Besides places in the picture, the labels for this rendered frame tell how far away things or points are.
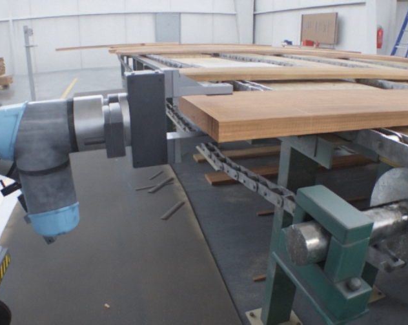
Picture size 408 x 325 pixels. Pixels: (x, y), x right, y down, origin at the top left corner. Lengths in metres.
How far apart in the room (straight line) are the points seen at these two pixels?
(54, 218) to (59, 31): 13.13
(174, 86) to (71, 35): 13.05
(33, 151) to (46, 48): 13.16
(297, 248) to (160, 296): 1.02
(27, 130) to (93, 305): 1.03
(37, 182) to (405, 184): 0.50
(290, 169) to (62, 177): 0.61
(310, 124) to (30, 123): 0.36
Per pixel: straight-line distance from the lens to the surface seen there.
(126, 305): 1.34
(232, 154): 2.74
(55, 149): 0.44
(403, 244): 0.52
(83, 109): 0.42
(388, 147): 0.49
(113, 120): 0.37
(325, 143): 0.54
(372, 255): 0.56
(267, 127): 0.41
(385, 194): 0.52
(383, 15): 8.30
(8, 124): 0.44
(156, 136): 0.44
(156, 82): 0.43
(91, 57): 13.43
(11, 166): 0.57
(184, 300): 1.34
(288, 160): 0.87
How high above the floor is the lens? 0.97
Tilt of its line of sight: 22 degrees down
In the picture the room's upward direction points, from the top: straight up
